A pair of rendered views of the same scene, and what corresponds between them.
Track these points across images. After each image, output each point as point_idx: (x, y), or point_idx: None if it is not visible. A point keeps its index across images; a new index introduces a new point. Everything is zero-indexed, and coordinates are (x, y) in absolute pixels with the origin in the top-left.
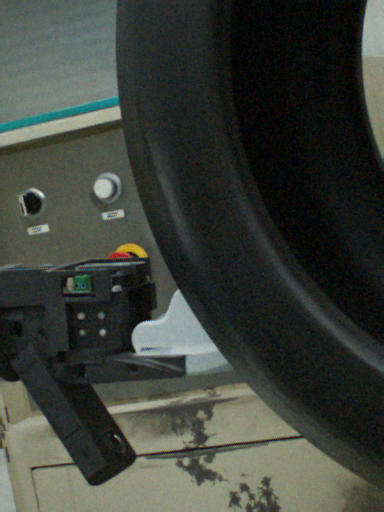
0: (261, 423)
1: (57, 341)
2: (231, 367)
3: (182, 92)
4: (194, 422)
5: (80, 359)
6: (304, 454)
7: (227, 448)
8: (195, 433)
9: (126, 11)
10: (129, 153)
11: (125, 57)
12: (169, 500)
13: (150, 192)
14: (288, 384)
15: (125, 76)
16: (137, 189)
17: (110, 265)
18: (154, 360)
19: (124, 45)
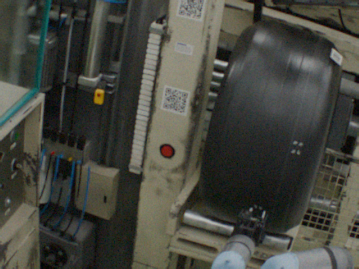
0: (15, 244)
1: (259, 238)
2: None
3: (316, 170)
4: (4, 255)
5: (259, 239)
6: (23, 247)
7: (10, 258)
8: (4, 259)
9: (310, 154)
10: (297, 185)
11: (307, 164)
12: None
13: (300, 192)
14: (300, 219)
15: (306, 168)
16: (294, 193)
17: (250, 214)
18: (263, 231)
19: (308, 161)
